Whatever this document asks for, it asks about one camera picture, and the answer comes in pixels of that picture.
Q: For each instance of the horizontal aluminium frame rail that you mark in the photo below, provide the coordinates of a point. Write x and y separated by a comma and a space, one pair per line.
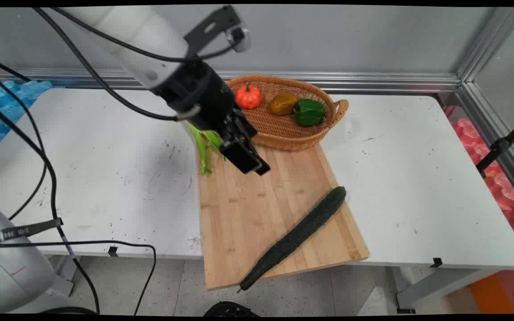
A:
350, 82

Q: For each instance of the pink foam floor mat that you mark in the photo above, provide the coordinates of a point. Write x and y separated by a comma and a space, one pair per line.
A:
504, 187

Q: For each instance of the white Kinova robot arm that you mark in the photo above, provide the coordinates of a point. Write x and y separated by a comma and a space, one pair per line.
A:
127, 31

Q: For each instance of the orange floor mat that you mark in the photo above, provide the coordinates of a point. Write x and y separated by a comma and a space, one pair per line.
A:
489, 296

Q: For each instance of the black table edge clip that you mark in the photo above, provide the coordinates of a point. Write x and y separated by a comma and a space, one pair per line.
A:
113, 251
436, 262

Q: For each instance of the green bell pepper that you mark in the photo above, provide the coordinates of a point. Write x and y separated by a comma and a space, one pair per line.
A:
309, 112

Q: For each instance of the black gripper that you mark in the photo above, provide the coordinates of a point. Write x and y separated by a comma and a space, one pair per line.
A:
199, 96

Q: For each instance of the upright aluminium frame post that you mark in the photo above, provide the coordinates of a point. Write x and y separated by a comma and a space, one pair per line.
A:
491, 42

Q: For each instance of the wrist camera with black bracket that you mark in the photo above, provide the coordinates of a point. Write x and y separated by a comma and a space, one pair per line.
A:
214, 24

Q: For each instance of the blue foam floor mat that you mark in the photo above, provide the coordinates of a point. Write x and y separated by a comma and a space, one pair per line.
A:
2, 111

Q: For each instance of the long dark green cucumber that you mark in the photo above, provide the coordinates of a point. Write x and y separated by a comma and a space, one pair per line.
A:
299, 234

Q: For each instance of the grey table leg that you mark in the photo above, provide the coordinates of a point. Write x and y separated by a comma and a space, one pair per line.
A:
63, 267

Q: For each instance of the green celery stalk bunch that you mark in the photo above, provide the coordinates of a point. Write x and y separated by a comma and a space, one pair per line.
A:
203, 149

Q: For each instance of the grey table leg frame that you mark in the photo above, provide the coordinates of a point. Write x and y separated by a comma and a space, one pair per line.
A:
435, 285

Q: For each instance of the oval woven wicker basket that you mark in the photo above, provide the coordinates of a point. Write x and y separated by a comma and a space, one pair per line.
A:
283, 129

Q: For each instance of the small orange toy pumpkin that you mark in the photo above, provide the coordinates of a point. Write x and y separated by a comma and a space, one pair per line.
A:
248, 97

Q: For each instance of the yellow brown bell pepper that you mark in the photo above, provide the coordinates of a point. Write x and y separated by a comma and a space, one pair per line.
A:
283, 104

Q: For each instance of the bamboo wooden cutting board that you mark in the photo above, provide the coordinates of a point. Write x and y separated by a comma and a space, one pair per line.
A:
248, 218

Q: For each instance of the black tripod leg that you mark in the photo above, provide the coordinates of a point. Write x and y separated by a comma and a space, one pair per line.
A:
500, 146

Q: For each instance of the round black object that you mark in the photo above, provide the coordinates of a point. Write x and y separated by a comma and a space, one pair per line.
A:
230, 308

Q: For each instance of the slanted aluminium frame rail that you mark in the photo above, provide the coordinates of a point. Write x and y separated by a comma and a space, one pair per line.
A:
493, 129

